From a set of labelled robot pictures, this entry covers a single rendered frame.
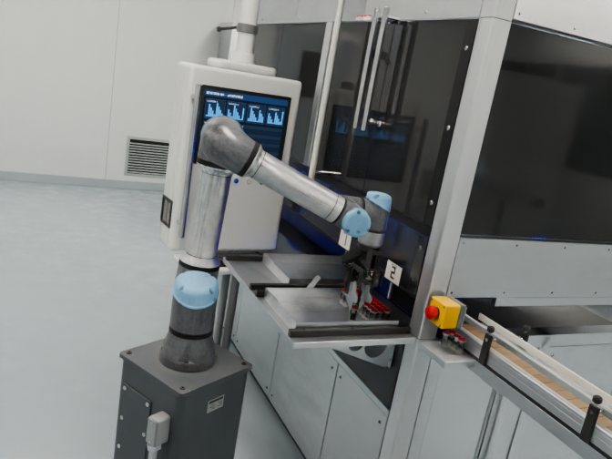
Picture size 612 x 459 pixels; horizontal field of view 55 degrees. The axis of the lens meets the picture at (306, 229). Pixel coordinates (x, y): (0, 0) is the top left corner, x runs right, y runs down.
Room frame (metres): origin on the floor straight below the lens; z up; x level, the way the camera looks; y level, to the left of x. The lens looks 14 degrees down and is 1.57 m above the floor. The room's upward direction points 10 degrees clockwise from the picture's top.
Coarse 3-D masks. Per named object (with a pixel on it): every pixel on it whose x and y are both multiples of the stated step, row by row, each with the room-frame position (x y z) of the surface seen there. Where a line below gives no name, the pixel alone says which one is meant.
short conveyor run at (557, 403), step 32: (480, 320) 1.70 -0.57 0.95; (480, 352) 1.54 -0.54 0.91; (512, 352) 1.48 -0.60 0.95; (512, 384) 1.43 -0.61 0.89; (544, 384) 1.37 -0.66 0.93; (576, 384) 1.40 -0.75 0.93; (544, 416) 1.32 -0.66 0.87; (576, 416) 1.25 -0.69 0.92; (608, 416) 1.21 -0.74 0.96; (576, 448) 1.23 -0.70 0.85; (608, 448) 1.16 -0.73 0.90
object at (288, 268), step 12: (276, 264) 2.11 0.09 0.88; (288, 264) 2.13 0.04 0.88; (300, 264) 2.16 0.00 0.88; (312, 264) 2.18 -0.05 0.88; (324, 264) 2.21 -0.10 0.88; (336, 264) 2.24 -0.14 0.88; (276, 276) 1.98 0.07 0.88; (288, 276) 1.90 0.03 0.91; (300, 276) 2.02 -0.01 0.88; (312, 276) 2.04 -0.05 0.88; (324, 276) 2.06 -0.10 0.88; (336, 276) 2.09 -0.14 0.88; (372, 288) 2.03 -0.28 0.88
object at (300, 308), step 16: (272, 288) 1.76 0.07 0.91; (288, 288) 1.79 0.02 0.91; (304, 288) 1.81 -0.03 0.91; (320, 288) 1.84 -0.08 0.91; (336, 288) 1.86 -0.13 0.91; (272, 304) 1.69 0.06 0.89; (288, 304) 1.73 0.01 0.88; (304, 304) 1.75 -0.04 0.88; (320, 304) 1.78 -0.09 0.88; (336, 304) 1.80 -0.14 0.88; (288, 320) 1.57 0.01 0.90; (304, 320) 1.63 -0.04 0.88; (320, 320) 1.65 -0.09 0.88; (336, 320) 1.67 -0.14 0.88
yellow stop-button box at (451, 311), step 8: (440, 296) 1.62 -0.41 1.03; (448, 296) 1.63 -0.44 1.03; (432, 304) 1.60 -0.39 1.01; (440, 304) 1.57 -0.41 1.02; (448, 304) 1.56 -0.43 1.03; (456, 304) 1.57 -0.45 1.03; (440, 312) 1.56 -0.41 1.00; (448, 312) 1.55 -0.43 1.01; (456, 312) 1.57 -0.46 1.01; (432, 320) 1.59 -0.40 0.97; (440, 320) 1.56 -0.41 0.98; (448, 320) 1.56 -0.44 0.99; (456, 320) 1.57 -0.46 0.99; (440, 328) 1.55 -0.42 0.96; (448, 328) 1.56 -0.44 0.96; (456, 328) 1.57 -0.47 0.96
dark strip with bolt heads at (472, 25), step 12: (468, 24) 1.72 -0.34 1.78; (468, 36) 1.71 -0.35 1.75; (468, 48) 1.70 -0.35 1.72; (468, 60) 1.69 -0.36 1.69; (456, 72) 1.73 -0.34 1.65; (456, 84) 1.72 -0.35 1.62; (456, 96) 1.71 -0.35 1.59; (456, 108) 1.70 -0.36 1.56; (444, 132) 1.72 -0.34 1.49; (444, 144) 1.71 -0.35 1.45; (444, 156) 1.70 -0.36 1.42; (444, 168) 1.69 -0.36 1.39; (432, 180) 1.73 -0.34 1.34; (432, 192) 1.72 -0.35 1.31; (432, 204) 1.71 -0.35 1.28; (432, 216) 1.70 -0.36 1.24
